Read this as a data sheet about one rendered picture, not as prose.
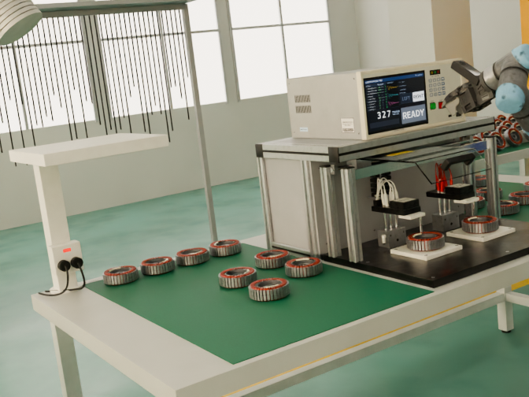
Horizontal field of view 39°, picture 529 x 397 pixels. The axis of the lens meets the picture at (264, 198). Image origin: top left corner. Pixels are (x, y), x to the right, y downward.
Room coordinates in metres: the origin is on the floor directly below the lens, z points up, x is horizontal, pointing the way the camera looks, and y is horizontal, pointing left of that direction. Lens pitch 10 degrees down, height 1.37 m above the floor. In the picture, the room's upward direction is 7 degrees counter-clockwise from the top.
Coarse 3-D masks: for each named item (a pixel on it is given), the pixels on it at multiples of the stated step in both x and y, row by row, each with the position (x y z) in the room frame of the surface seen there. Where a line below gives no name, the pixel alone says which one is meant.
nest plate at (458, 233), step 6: (498, 228) 2.28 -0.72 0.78; (504, 228) 2.27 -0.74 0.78; (510, 228) 2.27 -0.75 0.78; (450, 234) 2.30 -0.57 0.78; (456, 234) 2.28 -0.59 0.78; (462, 234) 2.27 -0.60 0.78; (468, 234) 2.26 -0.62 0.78; (474, 234) 2.25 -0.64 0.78; (480, 234) 2.24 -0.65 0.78; (486, 234) 2.23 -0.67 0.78; (492, 234) 2.22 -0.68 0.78; (498, 234) 2.23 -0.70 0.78; (504, 234) 2.24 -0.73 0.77; (480, 240) 2.20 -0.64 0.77; (486, 240) 2.20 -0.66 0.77
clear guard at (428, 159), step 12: (372, 156) 2.22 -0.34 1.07; (384, 156) 2.19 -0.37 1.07; (396, 156) 2.16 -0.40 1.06; (408, 156) 2.14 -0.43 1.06; (420, 156) 2.11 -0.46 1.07; (432, 156) 2.08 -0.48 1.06; (444, 156) 2.07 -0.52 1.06; (456, 156) 2.09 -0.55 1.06; (480, 156) 2.12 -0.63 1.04; (420, 168) 2.00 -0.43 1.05; (432, 168) 2.02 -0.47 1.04; (456, 168) 2.05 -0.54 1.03; (468, 168) 2.07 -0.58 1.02; (480, 168) 2.08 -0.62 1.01; (432, 180) 1.98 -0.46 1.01; (444, 180) 2.00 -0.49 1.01
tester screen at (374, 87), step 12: (372, 84) 2.25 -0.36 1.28; (384, 84) 2.27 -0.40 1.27; (396, 84) 2.30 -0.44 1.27; (408, 84) 2.33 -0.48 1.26; (420, 84) 2.36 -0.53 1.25; (372, 96) 2.25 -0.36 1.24; (384, 96) 2.27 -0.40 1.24; (396, 96) 2.30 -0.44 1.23; (372, 108) 2.25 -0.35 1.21; (384, 108) 2.27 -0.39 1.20; (396, 108) 2.30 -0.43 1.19; (372, 120) 2.24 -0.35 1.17; (384, 120) 2.27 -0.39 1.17
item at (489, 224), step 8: (472, 216) 2.34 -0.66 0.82; (480, 216) 2.33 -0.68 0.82; (488, 216) 2.31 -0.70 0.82; (464, 224) 2.28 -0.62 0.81; (472, 224) 2.25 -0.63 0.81; (480, 224) 2.24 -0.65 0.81; (488, 224) 2.24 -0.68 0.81; (496, 224) 2.25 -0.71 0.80; (472, 232) 2.26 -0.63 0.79; (480, 232) 2.24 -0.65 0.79; (488, 232) 2.24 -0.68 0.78
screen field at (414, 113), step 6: (402, 108) 2.31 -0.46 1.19; (408, 108) 2.32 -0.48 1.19; (414, 108) 2.34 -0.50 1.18; (420, 108) 2.35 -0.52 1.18; (402, 114) 2.31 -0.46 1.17; (408, 114) 2.32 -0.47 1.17; (414, 114) 2.34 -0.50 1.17; (420, 114) 2.35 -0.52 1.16; (402, 120) 2.31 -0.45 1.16; (408, 120) 2.32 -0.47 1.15; (414, 120) 2.33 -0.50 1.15; (420, 120) 2.35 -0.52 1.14
